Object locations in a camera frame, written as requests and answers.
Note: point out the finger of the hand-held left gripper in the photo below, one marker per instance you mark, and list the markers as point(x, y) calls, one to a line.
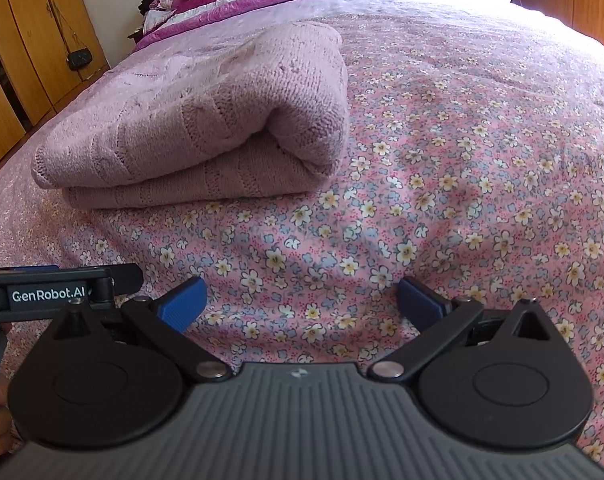
point(126, 280)

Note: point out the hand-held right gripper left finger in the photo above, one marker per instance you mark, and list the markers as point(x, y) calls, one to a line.
point(181, 305)

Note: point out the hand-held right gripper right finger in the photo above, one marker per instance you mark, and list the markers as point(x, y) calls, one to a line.
point(419, 304)

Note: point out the pink floral bed sheet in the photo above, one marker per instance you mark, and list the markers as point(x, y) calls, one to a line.
point(457, 185)

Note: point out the small black purse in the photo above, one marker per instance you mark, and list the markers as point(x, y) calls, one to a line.
point(79, 59)

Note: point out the wooden wardrobe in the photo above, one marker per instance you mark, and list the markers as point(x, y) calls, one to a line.
point(26, 50)

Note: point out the dark wooden nightstand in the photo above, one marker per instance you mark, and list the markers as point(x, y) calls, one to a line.
point(135, 35)

